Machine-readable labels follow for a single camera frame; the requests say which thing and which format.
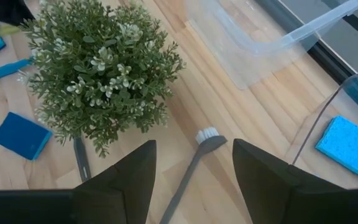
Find tall frosted plastic bin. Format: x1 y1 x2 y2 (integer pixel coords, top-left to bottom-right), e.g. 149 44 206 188
185 0 358 91

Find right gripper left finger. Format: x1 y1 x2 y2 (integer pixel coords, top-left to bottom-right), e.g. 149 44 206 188
0 139 157 224

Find grey dish brush white bristles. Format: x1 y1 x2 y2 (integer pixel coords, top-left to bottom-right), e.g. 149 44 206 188
73 136 92 183
158 126 229 224

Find yellow-green dish brush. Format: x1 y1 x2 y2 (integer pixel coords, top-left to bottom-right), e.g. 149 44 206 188
0 24 21 35

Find clear plastic tray with handles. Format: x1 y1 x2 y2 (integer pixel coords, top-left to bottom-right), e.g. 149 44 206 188
290 73 358 187

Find teal dish brush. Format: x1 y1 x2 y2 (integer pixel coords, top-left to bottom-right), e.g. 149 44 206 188
0 57 36 84

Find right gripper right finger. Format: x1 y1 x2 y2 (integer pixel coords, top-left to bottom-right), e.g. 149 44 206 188
232 138 358 224

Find artificial green plant black pot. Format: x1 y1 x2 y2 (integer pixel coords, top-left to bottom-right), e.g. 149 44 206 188
19 0 186 158

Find dark blue scrub sponge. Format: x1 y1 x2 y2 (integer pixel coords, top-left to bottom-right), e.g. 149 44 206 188
0 111 53 161

